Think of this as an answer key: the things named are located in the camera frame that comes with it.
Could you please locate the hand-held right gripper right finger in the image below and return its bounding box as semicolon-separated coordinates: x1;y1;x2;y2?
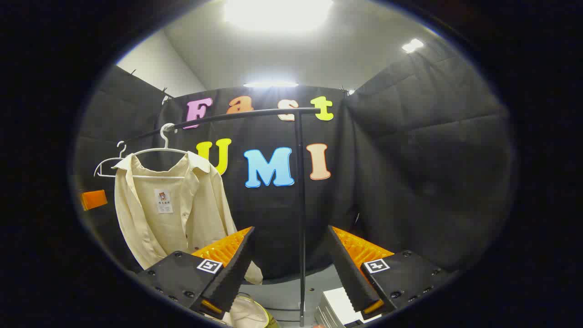
327;225;456;319

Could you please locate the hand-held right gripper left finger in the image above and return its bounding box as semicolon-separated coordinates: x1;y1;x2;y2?
137;226;256;320

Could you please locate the round cream laundry hamper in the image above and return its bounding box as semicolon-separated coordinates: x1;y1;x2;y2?
219;292;281;328

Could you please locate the cream button shirt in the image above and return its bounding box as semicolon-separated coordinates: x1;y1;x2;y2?
112;151;264;285

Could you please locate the white clothes hanger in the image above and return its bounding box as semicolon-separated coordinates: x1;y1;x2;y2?
93;140;133;178
130;123;189;179

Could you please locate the black clothes rack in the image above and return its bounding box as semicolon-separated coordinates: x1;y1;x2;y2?
125;108;322;328

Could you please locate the white grey cabinet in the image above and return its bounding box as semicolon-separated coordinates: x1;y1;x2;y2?
314;287;383;328

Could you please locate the black backdrop cloth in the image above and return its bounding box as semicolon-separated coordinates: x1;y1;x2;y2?
73;39;517;281

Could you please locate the large ceiling light panel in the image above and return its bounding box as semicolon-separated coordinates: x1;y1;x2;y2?
223;0;333;32

